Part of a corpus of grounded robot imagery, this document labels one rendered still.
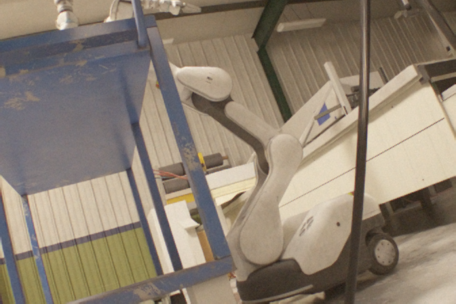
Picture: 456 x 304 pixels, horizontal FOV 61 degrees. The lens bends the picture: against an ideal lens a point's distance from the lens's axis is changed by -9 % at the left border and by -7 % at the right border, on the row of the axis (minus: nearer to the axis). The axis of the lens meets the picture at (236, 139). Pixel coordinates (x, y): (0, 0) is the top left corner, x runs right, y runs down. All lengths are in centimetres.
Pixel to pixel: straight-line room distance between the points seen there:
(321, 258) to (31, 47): 118
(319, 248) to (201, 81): 83
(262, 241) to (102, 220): 737
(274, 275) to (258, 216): 25
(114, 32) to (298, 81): 987
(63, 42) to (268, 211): 98
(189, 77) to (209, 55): 874
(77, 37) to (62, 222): 778
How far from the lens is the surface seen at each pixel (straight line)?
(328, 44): 1208
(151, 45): 126
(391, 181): 253
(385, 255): 173
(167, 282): 107
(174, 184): 830
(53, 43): 127
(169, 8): 255
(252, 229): 164
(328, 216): 160
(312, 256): 155
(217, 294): 113
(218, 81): 181
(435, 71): 218
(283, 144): 178
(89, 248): 882
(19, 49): 127
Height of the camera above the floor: 31
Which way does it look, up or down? 14 degrees up
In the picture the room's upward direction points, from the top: 19 degrees counter-clockwise
